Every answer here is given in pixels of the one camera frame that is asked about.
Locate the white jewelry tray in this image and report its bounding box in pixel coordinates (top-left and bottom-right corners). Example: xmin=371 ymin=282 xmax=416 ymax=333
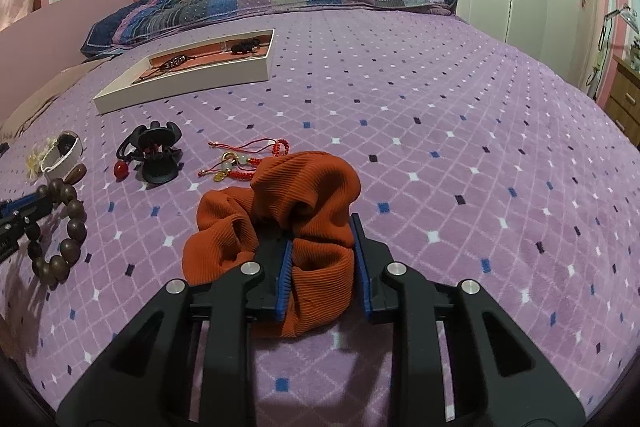
xmin=94 ymin=28 xmax=277 ymax=115

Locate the purple diamond-pattern bedspread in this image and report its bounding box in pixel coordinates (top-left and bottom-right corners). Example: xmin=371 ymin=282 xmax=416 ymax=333
xmin=0 ymin=2 xmax=640 ymax=427

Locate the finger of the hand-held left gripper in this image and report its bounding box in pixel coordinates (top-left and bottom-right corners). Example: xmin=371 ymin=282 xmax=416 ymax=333
xmin=0 ymin=192 xmax=55 ymax=224
xmin=0 ymin=218 xmax=32 ymax=261

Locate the translucent flower hair accessory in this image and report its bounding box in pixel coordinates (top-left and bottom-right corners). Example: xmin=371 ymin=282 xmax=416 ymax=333
xmin=26 ymin=138 xmax=56 ymax=180

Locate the black cord beaded bracelet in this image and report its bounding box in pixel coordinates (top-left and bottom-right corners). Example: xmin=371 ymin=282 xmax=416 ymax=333
xmin=134 ymin=52 xmax=227 ymax=81

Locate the black hair claw clip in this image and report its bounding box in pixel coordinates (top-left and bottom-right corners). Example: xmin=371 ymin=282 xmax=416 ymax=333
xmin=136 ymin=121 xmax=183 ymax=184

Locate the red cord bracelet jade bead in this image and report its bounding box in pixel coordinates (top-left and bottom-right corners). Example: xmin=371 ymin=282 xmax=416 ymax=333
xmin=209 ymin=138 xmax=291 ymax=168

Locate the black knotted cord bracelet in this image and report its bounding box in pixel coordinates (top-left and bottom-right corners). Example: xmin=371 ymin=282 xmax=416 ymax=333
xmin=227 ymin=38 xmax=273 ymax=56

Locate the red cord bracelet gold charm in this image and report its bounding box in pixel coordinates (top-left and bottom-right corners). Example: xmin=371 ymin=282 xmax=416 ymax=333
xmin=198 ymin=157 xmax=262 ymax=183

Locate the white desk lamp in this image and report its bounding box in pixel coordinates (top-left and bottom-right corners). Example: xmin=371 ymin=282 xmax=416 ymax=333
xmin=587 ymin=4 xmax=639 ymax=98

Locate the wooden nightstand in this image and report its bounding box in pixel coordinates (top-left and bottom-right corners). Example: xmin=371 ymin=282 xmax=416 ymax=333
xmin=604 ymin=54 xmax=640 ymax=148

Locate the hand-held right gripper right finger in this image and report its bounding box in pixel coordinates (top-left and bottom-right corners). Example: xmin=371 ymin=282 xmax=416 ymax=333
xmin=348 ymin=213 xmax=587 ymax=427

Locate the white wide bangle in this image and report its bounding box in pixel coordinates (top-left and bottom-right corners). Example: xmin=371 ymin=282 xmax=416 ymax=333
xmin=40 ymin=132 xmax=85 ymax=180

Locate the black hair tie red bead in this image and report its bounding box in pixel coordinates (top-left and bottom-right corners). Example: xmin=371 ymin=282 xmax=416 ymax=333
xmin=115 ymin=125 xmax=152 ymax=182

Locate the brown wooden bead bracelet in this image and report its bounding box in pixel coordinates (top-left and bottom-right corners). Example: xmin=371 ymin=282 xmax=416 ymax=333
xmin=25 ymin=178 xmax=89 ymax=281

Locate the patchwork striped pillow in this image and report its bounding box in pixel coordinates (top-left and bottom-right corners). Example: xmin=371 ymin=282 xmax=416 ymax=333
xmin=80 ymin=0 xmax=461 ymax=58

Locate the beige pillow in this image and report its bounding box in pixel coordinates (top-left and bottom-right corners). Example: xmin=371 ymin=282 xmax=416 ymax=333
xmin=0 ymin=57 xmax=115 ymax=138

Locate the pink headboard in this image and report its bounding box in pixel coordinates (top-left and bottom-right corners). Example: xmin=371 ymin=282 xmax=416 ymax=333
xmin=0 ymin=0 xmax=133 ymax=72

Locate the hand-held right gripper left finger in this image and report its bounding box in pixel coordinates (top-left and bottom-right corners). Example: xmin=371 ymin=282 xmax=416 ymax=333
xmin=56 ymin=229 xmax=294 ymax=427

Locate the orange fabric scrunchie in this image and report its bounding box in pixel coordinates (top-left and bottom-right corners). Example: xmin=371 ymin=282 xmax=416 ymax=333
xmin=182 ymin=150 xmax=363 ymax=340

